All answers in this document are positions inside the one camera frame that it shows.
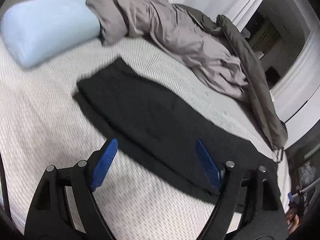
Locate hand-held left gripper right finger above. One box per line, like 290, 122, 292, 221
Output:
195, 139, 290, 240

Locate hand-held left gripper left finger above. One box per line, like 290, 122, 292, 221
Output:
24, 137, 119, 240

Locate black pants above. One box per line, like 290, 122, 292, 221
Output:
72, 57, 283, 208

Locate person's right hand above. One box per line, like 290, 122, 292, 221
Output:
286, 210, 300, 230

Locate bed with white honeycomb sheet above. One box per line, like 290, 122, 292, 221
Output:
0, 36, 293, 235

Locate dark grey quilt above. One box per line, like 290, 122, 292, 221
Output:
172, 4, 288, 152

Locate light grey duvet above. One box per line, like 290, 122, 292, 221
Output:
86, 0, 250, 103

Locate beige curtain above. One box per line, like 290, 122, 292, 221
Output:
252, 22, 280, 53

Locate light blue pillow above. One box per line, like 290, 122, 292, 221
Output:
0, 0, 102, 68

